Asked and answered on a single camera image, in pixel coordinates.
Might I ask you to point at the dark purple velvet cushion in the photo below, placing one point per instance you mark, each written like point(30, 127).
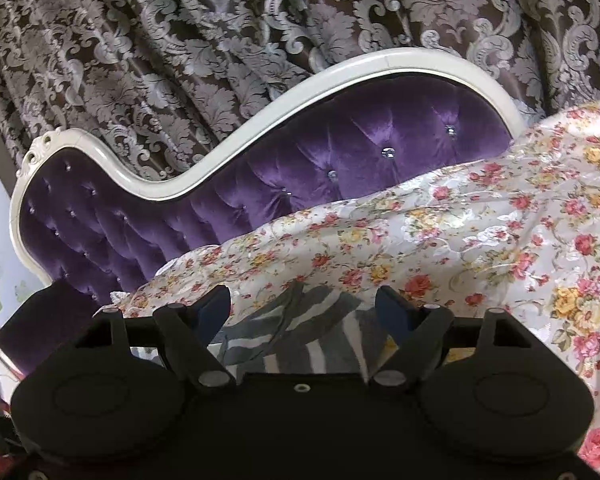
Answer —
point(45, 321)

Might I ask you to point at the purple tufted headboard white frame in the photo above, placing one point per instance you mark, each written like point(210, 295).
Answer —
point(78, 215)

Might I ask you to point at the grey white striped sweater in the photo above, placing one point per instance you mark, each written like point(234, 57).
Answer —
point(305, 330)

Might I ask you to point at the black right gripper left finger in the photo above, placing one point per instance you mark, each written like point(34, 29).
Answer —
point(187, 331)

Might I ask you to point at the floral bed cover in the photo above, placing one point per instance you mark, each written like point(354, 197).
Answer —
point(519, 232)

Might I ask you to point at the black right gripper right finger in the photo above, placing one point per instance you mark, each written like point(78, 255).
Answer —
point(419, 334)

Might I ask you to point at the brown silver damask curtain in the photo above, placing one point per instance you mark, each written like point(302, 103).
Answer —
point(163, 82)

